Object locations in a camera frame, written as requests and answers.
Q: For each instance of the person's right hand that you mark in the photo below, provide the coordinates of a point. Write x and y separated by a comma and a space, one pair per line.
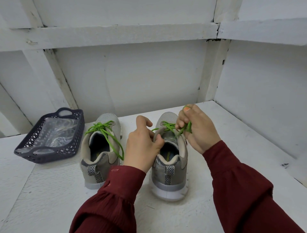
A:
204, 132

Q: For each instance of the clear plastic bag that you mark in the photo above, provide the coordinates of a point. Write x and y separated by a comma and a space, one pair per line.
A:
57, 133

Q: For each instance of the person's left forearm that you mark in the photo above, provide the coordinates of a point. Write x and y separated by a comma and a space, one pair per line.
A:
112, 201

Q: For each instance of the person's right forearm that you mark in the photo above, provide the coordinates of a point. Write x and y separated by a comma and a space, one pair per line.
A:
244, 192

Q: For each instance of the person's left hand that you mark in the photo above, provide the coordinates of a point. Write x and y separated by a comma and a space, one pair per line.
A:
141, 151

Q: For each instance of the green shoelace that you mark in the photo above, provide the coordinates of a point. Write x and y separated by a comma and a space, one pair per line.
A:
170, 127
103, 128

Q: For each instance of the dark plastic lattice basket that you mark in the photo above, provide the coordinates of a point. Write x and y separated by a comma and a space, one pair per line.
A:
24, 153

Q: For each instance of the grey mesh shoe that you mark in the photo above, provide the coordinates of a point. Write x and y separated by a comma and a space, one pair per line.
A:
96, 163
169, 180

